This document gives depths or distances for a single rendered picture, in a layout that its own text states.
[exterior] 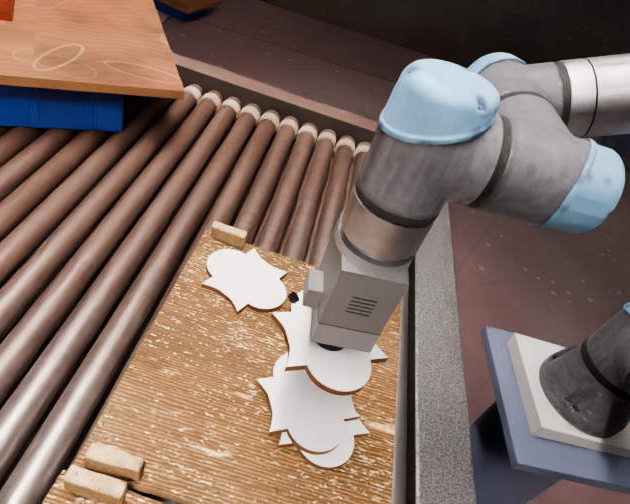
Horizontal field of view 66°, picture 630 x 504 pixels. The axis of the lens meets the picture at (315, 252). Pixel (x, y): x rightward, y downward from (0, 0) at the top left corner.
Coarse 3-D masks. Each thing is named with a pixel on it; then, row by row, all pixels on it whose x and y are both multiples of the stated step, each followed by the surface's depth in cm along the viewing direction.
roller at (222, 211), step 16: (272, 112) 121; (256, 128) 115; (272, 128) 117; (256, 144) 108; (240, 160) 103; (256, 160) 105; (240, 176) 98; (224, 192) 93; (240, 192) 95; (224, 208) 89; (208, 224) 85; (160, 304) 71; (144, 336) 66; (80, 448) 54
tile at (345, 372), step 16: (288, 320) 54; (304, 320) 55; (288, 336) 52; (304, 336) 53; (288, 352) 52; (304, 352) 52; (320, 352) 52; (336, 352) 53; (352, 352) 53; (288, 368) 50; (304, 368) 51; (320, 368) 51; (336, 368) 51; (352, 368) 52; (368, 368) 52; (320, 384) 50; (336, 384) 50; (352, 384) 50
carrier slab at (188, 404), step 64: (192, 256) 76; (192, 320) 67; (256, 320) 71; (128, 384) 58; (192, 384) 61; (256, 384) 63; (384, 384) 69; (128, 448) 53; (192, 448) 55; (256, 448) 57; (384, 448) 61
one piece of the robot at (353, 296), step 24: (336, 240) 44; (336, 264) 44; (360, 264) 42; (384, 264) 42; (408, 264) 43; (312, 288) 48; (336, 288) 43; (360, 288) 43; (384, 288) 43; (312, 312) 51; (336, 312) 45; (360, 312) 45; (384, 312) 45; (312, 336) 48; (336, 336) 48; (360, 336) 48
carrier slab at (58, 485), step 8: (64, 472) 50; (56, 480) 49; (56, 488) 48; (64, 488) 49; (48, 496) 48; (56, 496) 48; (64, 496) 48; (72, 496) 48; (80, 496) 49; (128, 496) 50; (136, 496) 50
